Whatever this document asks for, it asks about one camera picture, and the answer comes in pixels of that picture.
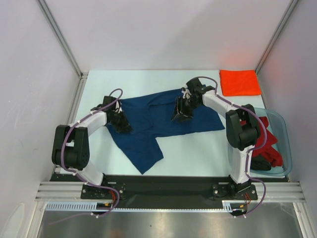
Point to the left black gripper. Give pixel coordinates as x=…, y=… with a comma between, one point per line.
x=125, y=127

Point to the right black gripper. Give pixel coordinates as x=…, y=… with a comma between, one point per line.
x=182, y=108

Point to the blue t shirt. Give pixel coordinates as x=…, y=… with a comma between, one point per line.
x=150, y=117

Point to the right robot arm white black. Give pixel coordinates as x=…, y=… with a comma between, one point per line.
x=242, y=131

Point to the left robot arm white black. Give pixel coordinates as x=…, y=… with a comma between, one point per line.
x=71, y=149

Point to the folded orange t shirt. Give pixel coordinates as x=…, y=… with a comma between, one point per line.
x=239, y=83

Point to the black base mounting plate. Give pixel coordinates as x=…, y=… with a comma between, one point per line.
x=153, y=192

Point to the black t shirt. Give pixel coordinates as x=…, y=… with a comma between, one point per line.
x=259, y=163

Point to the clear blue plastic bin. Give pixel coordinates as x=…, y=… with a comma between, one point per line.
x=278, y=128

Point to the red t shirt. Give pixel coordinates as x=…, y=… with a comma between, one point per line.
x=270, y=154

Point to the white slotted cable duct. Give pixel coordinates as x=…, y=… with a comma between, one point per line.
x=225, y=207

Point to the aluminium rail front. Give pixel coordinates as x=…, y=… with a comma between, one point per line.
x=59, y=191

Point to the left aluminium corner post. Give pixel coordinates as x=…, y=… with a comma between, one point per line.
x=53, y=24

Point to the aluminium corner post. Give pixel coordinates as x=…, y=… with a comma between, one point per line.
x=277, y=33
x=53, y=24

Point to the right aluminium corner post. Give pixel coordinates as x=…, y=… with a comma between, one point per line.
x=277, y=33

